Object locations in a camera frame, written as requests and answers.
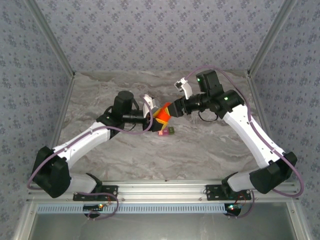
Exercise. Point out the orange pill bottle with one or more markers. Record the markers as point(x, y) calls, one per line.
point(165, 115)

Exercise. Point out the pink pill organizer box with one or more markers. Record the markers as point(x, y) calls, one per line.
point(163, 132)

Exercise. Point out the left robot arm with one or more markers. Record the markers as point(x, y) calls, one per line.
point(82, 138)

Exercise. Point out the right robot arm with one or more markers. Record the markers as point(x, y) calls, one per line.
point(250, 135)

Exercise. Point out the small circuit board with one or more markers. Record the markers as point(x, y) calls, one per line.
point(93, 207)
point(233, 207)

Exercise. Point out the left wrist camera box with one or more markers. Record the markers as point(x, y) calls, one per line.
point(148, 102)

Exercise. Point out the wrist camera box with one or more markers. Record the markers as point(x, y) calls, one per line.
point(186, 88)
point(148, 102)

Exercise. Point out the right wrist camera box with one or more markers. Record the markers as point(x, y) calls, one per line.
point(186, 88)

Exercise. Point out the aluminium frame rail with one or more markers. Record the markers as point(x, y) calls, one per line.
point(160, 191)

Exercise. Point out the aluminium frame post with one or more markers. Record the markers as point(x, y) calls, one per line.
point(53, 41)
point(270, 37)

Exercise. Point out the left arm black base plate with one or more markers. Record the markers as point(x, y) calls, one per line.
point(110, 191)

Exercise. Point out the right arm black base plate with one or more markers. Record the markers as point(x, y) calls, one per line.
point(213, 192)

